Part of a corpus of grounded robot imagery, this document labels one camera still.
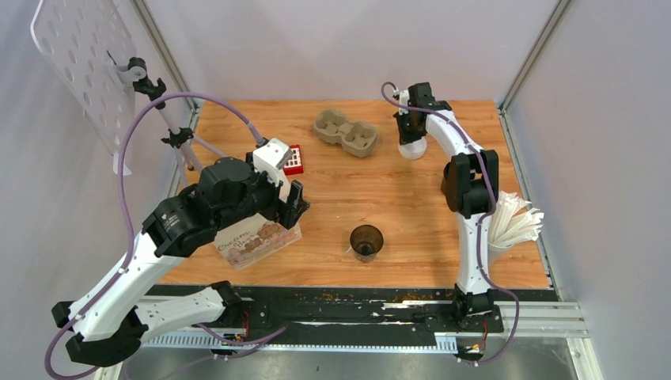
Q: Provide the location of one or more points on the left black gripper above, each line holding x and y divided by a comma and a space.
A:
279, 210

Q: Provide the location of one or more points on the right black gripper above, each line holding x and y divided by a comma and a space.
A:
407, 138

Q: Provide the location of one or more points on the white plastic cup lid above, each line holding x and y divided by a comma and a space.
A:
413, 150

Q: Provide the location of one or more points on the dark brown plastic cup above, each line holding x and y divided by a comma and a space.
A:
366, 241

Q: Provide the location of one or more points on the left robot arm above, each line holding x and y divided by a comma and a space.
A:
108, 325

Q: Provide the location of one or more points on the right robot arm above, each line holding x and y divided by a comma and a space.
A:
470, 185

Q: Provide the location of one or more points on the red toy block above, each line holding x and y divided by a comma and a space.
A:
294, 165

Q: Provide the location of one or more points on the cardboard cup carrier tray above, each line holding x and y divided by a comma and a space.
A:
355, 137

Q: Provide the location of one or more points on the white paper bakery bag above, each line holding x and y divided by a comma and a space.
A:
253, 239

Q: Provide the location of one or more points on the tripod stand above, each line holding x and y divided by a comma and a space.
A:
162, 115

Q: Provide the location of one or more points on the wrapped white straws bundle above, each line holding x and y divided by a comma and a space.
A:
513, 222

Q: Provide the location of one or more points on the white straw holder cup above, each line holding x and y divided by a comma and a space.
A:
495, 251

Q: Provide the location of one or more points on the perforated white panel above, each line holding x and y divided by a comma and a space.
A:
89, 46

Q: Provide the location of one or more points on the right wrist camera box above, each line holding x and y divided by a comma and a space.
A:
418, 95

